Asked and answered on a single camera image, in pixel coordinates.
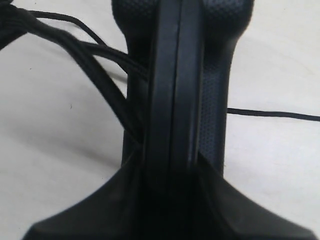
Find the black cable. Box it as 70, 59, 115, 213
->
0, 3, 320, 151

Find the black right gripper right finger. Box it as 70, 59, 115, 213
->
197, 154, 317, 240

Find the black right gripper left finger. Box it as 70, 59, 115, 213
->
23, 149, 150, 240

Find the black plastic case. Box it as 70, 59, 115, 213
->
111, 0, 254, 193

